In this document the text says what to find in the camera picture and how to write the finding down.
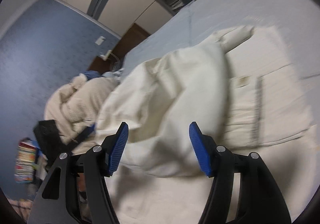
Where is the cream white hooded coat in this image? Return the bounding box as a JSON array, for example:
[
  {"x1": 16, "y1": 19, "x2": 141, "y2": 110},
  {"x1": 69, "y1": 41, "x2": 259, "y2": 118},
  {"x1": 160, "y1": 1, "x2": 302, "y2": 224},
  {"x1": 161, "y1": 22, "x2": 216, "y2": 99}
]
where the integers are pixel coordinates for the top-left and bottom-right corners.
[{"x1": 94, "y1": 26, "x2": 317, "y2": 223}]

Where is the stack of books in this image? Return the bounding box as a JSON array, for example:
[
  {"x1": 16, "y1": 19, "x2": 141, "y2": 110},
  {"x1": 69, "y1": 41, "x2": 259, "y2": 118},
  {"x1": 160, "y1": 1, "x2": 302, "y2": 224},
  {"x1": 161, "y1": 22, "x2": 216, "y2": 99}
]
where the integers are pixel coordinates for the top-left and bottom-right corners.
[{"x1": 14, "y1": 137, "x2": 41, "y2": 183}]

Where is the cream knitted blanket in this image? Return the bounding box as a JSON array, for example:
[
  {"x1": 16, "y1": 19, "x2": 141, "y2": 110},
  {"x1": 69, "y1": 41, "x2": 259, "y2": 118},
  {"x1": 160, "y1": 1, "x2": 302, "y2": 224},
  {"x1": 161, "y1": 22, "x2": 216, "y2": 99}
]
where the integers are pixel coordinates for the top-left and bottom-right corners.
[{"x1": 44, "y1": 74, "x2": 118, "y2": 143}]

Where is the brown wooden headboard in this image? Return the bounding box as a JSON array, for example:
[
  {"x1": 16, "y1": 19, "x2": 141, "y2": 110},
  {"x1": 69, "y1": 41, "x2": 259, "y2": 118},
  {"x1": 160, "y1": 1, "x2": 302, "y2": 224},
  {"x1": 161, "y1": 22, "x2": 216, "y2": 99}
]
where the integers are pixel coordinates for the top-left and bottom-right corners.
[{"x1": 87, "y1": 23, "x2": 150, "y2": 74}]

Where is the light blue bed sheet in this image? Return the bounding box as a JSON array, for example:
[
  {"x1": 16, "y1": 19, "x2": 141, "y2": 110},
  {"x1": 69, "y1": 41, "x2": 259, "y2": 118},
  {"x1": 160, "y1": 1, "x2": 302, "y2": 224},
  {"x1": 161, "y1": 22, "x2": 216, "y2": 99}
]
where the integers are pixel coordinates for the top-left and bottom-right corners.
[{"x1": 123, "y1": 0, "x2": 319, "y2": 77}]

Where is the white charger cable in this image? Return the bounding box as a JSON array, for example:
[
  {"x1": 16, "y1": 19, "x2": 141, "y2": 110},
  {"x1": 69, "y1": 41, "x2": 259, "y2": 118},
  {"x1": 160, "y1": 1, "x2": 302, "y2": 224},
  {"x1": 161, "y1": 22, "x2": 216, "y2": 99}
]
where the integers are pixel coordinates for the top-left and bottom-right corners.
[{"x1": 101, "y1": 49, "x2": 126, "y2": 72}]

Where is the white wall socket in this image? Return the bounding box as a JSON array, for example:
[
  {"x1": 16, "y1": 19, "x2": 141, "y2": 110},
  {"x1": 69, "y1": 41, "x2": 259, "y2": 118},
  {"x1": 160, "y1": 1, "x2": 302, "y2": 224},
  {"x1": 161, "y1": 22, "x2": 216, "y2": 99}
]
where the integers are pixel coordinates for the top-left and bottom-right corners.
[{"x1": 95, "y1": 36, "x2": 105, "y2": 45}]

